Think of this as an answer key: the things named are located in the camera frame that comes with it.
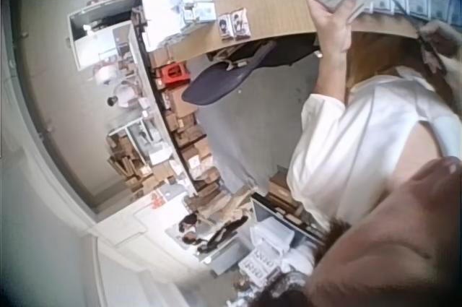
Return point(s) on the heap of white packets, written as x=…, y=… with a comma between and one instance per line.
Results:
x=180, y=0

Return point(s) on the red plastic box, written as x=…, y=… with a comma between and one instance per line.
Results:
x=175, y=74

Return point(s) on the stack of brown cartons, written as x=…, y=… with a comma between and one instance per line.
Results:
x=287, y=195

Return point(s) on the black office chair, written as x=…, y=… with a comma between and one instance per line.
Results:
x=223, y=76

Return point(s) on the person's left hand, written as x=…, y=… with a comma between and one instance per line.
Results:
x=334, y=27

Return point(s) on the person's right hand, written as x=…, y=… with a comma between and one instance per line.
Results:
x=445, y=38

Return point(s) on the heap of brown boxes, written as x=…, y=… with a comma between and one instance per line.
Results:
x=128, y=162

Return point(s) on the person's right fingers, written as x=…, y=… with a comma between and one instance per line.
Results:
x=433, y=30

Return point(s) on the packet with dark figure print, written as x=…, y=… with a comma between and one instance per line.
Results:
x=225, y=27
x=241, y=23

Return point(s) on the thin black tool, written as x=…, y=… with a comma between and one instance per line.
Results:
x=404, y=11

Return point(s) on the shelf with brown cartons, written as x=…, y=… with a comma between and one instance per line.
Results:
x=187, y=133

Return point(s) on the white plastic basket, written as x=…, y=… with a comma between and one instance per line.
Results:
x=272, y=233

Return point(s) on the white cabinet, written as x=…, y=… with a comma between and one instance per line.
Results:
x=101, y=36

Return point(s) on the white box with black print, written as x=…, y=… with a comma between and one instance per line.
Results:
x=258, y=263

